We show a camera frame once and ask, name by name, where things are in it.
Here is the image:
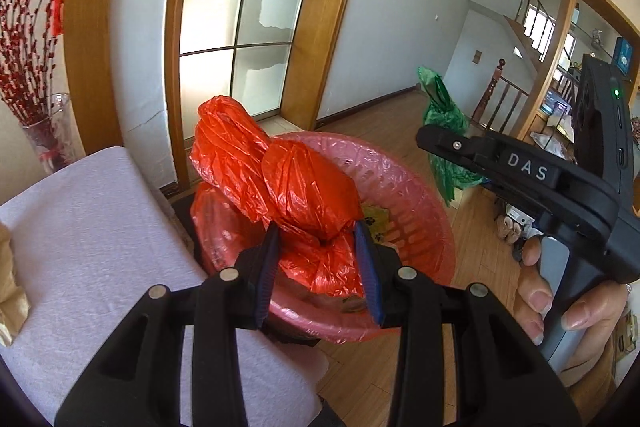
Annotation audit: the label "small orange plastic bag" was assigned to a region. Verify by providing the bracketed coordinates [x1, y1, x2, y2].
[190, 95, 363, 298]

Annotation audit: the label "red berry branches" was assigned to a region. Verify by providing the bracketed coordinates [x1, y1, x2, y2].
[1, 0, 59, 126]

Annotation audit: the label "beige paper bag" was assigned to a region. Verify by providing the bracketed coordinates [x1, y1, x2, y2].
[0, 225, 30, 347]

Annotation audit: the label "glass vase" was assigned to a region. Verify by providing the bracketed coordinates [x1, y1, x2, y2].
[22, 92, 79, 176]

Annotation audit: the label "dark green plastic bag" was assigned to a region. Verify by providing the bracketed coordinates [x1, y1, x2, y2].
[416, 65, 486, 208]

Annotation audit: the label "wooden stair railing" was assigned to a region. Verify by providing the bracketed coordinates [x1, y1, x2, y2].
[471, 58, 528, 134]

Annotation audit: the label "frosted glass sliding door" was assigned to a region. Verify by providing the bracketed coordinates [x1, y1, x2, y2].
[179, 0, 303, 140]

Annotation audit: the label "green paw print bag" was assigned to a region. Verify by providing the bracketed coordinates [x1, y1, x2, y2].
[361, 204, 390, 244]

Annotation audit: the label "right hand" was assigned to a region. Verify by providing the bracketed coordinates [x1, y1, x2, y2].
[513, 235, 629, 389]

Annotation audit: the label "red lined waste basket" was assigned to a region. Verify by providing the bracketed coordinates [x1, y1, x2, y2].
[190, 131, 456, 343]

